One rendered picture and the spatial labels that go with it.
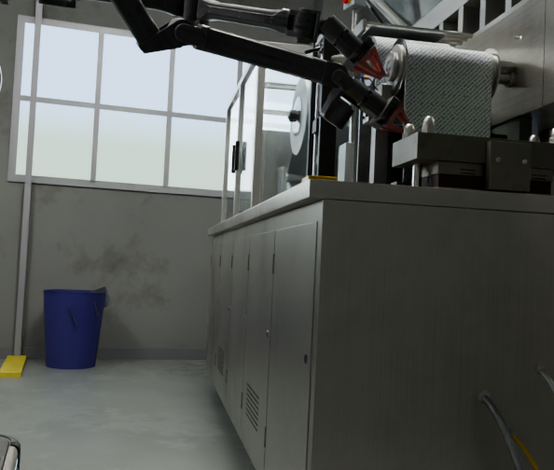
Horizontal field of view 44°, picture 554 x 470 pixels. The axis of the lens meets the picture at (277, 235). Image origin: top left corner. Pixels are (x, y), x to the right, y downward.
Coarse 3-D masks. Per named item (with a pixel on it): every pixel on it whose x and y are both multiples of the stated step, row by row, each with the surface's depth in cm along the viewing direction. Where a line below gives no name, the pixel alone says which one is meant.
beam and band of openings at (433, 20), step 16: (448, 0) 230; (464, 0) 217; (480, 0) 207; (496, 0) 204; (512, 0) 188; (528, 0) 179; (432, 16) 243; (448, 16) 229; (464, 16) 219; (480, 16) 206; (496, 16) 204; (464, 32) 218; (480, 32) 205
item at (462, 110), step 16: (416, 96) 173; (432, 96) 174; (448, 96) 175; (464, 96) 175; (480, 96) 176; (416, 112) 173; (432, 112) 174; (448, 112) 174; (464, 112) 175; (480, 112) 176; (416, 128) 173; (448, 128) 174; (464, 128) 175; (480, 128) 176
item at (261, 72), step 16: (288, 48) 273; (304, 48) 274; (240, 80) 329; (256, 80) 272; (240, 96) 327; (256, 96) 270; (240, 112) 327; (256, 112) 270; (240, 128) 327; (256, 128) 269; (256, 144) 269; (224, 160) 384; (256, 160) 269; (224, 176) 383; (256, 176) 269; (224, 192) 383; (256, 192) 268
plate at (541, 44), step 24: (552, 0) 167; (504, 24) 190; (528, 24) 178; (552, 24) 167; (480, 48) 204; (504, 48) 190; (528, 48) 177; (552, 48) 166; (504, 72) 189; (528, 72) 177; (552, 72) 166; (504, 96) 188; (528, 96) 176; (552, 96) 165; (504, 120) 188; (552, 120) 184
